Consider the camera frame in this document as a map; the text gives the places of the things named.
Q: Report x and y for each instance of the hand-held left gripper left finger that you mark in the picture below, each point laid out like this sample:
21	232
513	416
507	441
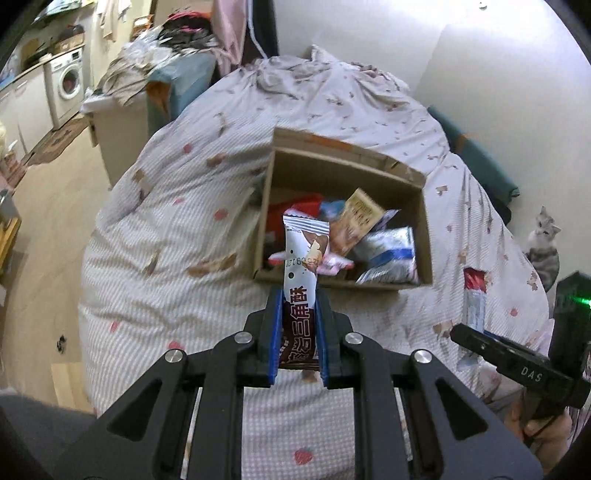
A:
276	337

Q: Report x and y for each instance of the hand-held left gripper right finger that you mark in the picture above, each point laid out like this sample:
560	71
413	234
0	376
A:
323	341

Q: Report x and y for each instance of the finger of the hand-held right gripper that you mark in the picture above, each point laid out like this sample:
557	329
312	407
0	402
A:
478	341

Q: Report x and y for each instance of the red white blue snack packet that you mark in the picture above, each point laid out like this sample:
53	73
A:
475	300

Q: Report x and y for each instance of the brown white snack bar packet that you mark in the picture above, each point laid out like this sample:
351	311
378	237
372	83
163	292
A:
300	277

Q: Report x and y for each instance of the pink white snack packet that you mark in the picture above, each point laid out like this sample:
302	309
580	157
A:
337	264

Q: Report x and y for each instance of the silver blue-striped snack packet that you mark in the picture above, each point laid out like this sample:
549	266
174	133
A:
388	254

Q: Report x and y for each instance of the tan brown snack packet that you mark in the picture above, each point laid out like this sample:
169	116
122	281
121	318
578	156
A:
358	217

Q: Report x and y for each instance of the brown cardboard box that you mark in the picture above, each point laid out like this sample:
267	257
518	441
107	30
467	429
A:
332	166

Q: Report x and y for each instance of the person's right hand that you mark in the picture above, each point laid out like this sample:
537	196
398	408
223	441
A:
531	429

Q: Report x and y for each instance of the grey white cat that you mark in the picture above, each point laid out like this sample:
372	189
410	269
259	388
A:
542	258

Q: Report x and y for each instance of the white side cabinet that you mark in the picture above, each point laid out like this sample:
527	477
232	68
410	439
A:
122	138

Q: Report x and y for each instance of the person's grey trouser leg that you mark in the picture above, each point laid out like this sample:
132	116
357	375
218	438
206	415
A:
32	438

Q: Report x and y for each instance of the wooden chair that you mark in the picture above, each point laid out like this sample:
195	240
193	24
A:
9	235

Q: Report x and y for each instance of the brown floor rug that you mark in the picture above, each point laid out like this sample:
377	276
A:
53	143

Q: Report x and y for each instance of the pile of clothes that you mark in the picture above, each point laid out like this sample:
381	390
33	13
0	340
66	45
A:
138	60

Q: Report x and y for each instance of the black hanging garment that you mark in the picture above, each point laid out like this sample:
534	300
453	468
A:
263	27

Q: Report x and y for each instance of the pink hanging cloth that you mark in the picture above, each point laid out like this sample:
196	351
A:
228	27

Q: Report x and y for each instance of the white washing machine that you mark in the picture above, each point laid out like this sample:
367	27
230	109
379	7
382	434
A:
67	83

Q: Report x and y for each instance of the white kitchen cabinet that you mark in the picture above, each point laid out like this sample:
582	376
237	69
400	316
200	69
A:
27	106

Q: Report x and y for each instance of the beige hanging towel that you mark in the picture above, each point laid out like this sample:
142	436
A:
113	18

